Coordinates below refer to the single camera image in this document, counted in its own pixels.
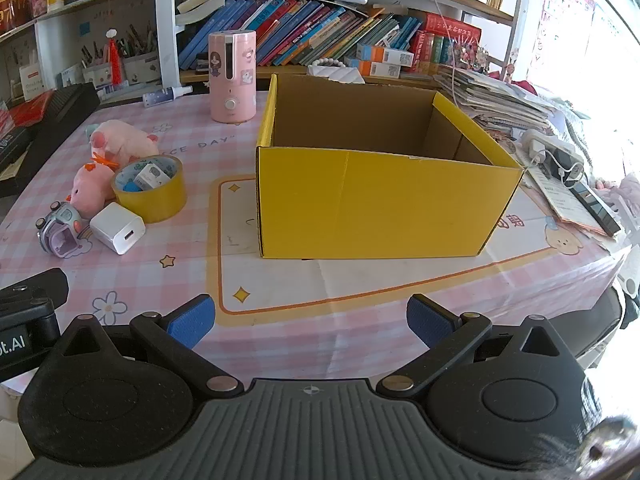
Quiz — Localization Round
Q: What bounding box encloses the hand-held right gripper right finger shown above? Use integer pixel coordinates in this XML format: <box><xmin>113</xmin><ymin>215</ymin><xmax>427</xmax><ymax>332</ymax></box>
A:
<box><xmin>377</xmin><ymin>294</ymin><xmax>587</xmax><ymax>397</ymax></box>

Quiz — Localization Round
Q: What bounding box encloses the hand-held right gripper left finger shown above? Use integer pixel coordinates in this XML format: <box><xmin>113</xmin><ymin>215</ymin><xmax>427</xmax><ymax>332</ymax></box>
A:
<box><xmin>54</xmin><ymin>294</ymin><xmax>246</xmax><ymax>397</ymax></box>

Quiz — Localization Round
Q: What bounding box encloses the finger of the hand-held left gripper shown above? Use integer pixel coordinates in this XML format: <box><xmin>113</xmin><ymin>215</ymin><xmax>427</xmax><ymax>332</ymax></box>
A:
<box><xmin>0</xmin><ymin>267</ymin><xmax>69</xmax><ymax>306</ymax></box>

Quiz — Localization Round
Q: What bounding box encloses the small toy camera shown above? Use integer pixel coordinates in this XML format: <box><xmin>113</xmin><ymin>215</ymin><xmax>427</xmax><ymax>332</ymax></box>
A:
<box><xmin>36</xmin><ymin>201</ymin><xmax>93</xmax><ymax>258</ymax></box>

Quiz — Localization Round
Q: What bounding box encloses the white charger adapter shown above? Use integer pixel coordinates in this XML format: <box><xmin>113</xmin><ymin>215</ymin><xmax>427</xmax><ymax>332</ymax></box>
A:
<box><xmin>90</xmin><ymin>202</ymin><xmax>147</xmax><ymax>256</ymax></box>

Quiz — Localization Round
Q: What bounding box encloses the small pink plush toy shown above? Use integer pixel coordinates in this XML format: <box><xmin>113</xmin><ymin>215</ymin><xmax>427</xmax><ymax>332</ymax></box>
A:
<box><xmin>69</xmin><ymin>156</ymin><xmax>118</xmax><ymax>220</ymax></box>

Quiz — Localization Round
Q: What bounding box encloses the yellow tape roll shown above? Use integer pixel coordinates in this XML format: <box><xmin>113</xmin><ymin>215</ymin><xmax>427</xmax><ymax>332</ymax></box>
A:
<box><xmin>111</xmin><ymin>156</ymin><xmax>188</xmax><ymax>224</ymax></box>

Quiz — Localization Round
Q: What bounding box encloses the yellow cardboard box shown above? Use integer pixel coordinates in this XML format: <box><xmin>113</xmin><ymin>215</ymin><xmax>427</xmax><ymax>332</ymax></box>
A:
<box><xmin>255</xmin><ymin>74</ymin><xmax>525</xmax><ymax>261</ymax></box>

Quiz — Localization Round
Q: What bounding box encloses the small white carton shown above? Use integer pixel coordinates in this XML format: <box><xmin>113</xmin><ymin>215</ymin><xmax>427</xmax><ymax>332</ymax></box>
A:
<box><xmin>134</xmin><ymin>162</ymin><xmax>173</xmax><ymax>192</ymax></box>

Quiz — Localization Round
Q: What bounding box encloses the large pink pig plush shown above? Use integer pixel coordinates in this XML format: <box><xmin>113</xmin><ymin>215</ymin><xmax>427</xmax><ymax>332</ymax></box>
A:
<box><xmin>86</xmin><ymin>120</ymin><xmax>160</xmax><ymax>166</ymax></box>

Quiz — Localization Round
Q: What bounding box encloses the pink checked tablecloth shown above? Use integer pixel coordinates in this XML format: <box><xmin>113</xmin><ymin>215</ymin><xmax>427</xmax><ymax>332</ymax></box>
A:
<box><xmin>0</xmin><ymin>87</ymin><xmax>631</xmax><ymax>391</ymax></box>

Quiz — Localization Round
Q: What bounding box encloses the black flat case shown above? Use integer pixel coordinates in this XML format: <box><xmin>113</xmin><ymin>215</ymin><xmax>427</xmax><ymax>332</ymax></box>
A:
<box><xmin>0</xmin><ymin>82</ymin><xmax>101</xmax><ymax>198</ymax></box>

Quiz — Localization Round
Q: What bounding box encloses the red folder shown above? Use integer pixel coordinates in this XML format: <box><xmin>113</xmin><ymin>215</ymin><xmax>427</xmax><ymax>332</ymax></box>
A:
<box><xmin>10</xmin><ymin>91</ymin><xmax>56</xmax><ymax>126</ymax></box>

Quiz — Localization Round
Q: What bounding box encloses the printed paper sheet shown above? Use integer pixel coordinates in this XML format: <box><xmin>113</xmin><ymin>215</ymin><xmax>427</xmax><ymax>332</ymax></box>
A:
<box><xmin>525</xmin><ymin>165</ymin><xmax>608</xmax><ymax>236</ymax></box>

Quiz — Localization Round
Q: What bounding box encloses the black phone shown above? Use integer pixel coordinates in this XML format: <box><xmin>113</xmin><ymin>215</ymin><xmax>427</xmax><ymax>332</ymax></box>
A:
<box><xmin>570</xmin><ymin>180</ymin><xmax>623</xmax><ymax>237</ymax></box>

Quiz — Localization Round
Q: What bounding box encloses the white power strip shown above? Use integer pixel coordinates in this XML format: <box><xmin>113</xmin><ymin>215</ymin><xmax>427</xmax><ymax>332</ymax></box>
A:
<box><xmin>520</xmin><ymin>129</ymin><xmax>586</xmax><ymax>181</ymax></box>

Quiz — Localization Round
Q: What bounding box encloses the white pen holder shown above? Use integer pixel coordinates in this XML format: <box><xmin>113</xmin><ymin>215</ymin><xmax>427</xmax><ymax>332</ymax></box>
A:
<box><xmin>81</xmin><ymin>62</ymin><xmax>118</xmax><ymax>86</ymax></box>
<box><xmin>122</xmin><ymin>52</ymin><xmax>161</xmax><ymax>83</ymax></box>

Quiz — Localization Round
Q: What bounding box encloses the small spray bottle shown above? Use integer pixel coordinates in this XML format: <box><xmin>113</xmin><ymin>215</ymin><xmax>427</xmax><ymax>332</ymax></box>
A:
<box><xmin>142</xmin><ymin>85</ymin><xmax>193</xmax><ymax>109</ymax></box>

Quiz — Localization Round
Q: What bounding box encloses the pink fluffy cloth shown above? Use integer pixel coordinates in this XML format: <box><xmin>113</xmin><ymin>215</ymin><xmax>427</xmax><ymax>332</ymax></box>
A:
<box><xmin>595</xmin><ymin>175</ymin><xmax>640</xmax><ymax>211</ymax></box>

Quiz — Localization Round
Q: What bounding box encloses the stack of paper booklets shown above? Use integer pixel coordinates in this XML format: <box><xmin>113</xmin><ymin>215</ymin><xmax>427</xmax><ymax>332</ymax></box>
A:
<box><xmin>432</xmin><ymin>65</ymin><xmax>558</xmax><ymax>133</ymax></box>

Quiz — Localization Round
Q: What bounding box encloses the pink cylindrical humidifier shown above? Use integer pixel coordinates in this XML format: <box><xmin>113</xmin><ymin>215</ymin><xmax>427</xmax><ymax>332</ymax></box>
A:
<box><xmin>208</xmin><ymin>30</ymin><xmax>258</xmax><ymax>123</ymax></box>

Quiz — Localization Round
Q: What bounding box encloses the orange and white carton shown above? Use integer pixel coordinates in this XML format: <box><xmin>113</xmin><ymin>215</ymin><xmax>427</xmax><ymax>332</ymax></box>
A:
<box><xmin>356</xmin><ymin>44</ymin><xmax>415</xmax><ymax>67</ymax></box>
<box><xmin>359</xmin><ymin>60</ymin><xmax>402</xmax><ymax>78</ymax></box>

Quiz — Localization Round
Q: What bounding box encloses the white quilted purse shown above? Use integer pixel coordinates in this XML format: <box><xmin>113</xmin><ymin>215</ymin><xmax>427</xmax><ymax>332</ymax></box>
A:
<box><xmin>306</xmin><ymin>57</ymin><xmax>366</xmax><ymax>84</ymax></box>

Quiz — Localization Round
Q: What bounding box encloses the white wooden bookshelf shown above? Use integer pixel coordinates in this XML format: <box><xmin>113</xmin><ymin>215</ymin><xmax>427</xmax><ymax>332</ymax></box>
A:
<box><xmin>155</xmin><ymin>0</ymin><xmax>526</xmax><ymax>86</ymax></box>

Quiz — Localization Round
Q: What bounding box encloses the red boxed book set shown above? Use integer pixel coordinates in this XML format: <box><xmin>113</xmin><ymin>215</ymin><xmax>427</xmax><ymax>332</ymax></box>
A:
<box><xmin>410</xmin><ymin>12</ymin><xmax>483</xmax><ymax>73</ymax></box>

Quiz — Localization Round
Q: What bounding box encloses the row of leaning books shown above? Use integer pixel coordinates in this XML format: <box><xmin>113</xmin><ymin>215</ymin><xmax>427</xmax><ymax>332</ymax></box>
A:
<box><xmin>177</xmin><ymin>0</ymin><xmax>423</xmax><ymax>70</ymax></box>

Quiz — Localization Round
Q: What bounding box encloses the cream lying book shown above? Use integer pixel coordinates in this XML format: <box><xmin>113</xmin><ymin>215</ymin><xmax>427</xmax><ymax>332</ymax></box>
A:
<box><xmin>176</xmin><ymin>0</ymin><xmax>235</xmax><ymax>25</ymax></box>

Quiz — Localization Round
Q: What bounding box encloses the white cable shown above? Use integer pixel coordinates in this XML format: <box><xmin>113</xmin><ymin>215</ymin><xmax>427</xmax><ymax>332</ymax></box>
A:
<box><xmin>422</xmin><ymin>0</ymin><xmax>460</xmax><ymax>106</ymax></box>

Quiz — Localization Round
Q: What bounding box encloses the wall poster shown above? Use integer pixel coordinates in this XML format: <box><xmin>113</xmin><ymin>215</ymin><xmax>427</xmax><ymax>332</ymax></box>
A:
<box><xmin>530</xmin><ymin>0</ymin><xmax>598</xmax><ymax>68</ymax></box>

